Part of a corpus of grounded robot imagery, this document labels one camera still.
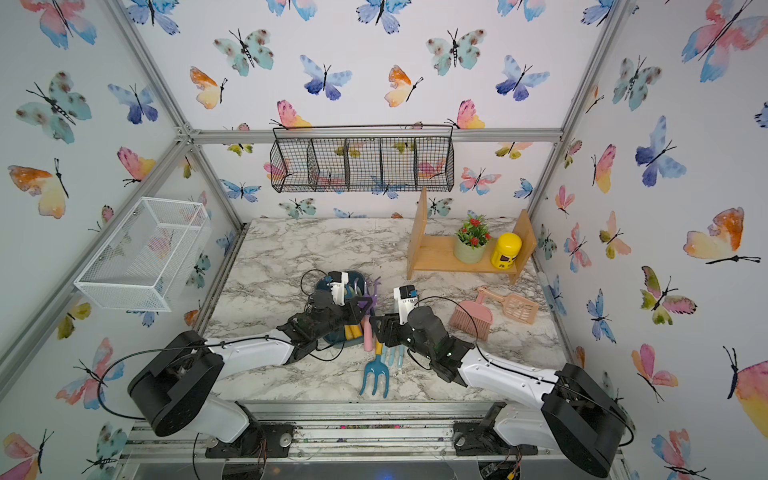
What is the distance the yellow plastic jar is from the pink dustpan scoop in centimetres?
12

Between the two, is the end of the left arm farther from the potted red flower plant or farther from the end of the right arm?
the potted red flower plant

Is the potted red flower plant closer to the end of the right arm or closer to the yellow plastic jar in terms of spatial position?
the yellow plastic jar

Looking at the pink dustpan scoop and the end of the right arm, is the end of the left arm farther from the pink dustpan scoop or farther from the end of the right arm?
the pink dustpan scoop

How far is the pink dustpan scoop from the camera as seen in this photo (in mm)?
977

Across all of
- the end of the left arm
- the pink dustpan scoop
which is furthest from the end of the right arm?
the pink dustpan scoop

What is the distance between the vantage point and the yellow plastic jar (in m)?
0.93

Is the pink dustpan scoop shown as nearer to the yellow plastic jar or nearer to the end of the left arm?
the yellow plastic jar

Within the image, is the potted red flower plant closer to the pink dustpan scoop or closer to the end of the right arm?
the pink dustpan scoop

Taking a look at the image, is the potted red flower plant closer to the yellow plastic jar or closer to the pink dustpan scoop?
the yellow plastic jar

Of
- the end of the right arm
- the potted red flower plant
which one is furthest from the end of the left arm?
the potted red flower plant

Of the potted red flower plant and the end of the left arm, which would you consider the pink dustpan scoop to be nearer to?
the potted red flower plant

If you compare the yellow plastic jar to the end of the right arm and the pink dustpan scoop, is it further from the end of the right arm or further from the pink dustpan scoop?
the end of the right arm

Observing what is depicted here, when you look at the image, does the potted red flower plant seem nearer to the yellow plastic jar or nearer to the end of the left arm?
the yellow plastic jar

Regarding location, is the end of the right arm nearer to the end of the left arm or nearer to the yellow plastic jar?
the end of the left arm
